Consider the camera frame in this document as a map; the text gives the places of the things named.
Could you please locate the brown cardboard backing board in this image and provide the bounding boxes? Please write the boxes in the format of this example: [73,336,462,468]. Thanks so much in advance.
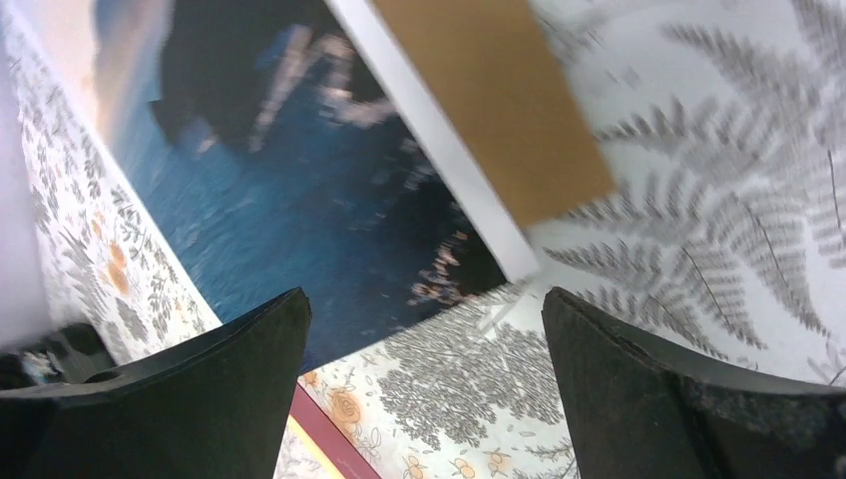
[375,0,616,227]

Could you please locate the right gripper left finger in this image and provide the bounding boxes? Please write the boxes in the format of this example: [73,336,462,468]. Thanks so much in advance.
[1,288,312,478]

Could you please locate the wooden picture frame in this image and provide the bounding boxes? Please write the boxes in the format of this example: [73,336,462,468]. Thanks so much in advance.
[289,384,380,479]

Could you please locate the floral patterned table mat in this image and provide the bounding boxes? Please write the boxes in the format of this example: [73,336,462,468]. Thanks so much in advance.
[1,1,845,478]

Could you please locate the black poker chip case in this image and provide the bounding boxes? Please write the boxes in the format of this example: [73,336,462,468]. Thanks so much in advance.
[1,322,117,390]

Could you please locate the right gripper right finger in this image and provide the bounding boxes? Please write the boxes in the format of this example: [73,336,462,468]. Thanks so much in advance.
[542,287,845,478]

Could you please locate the seascape photo print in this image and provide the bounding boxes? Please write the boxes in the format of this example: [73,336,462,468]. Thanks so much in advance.
[13,0,544,375]

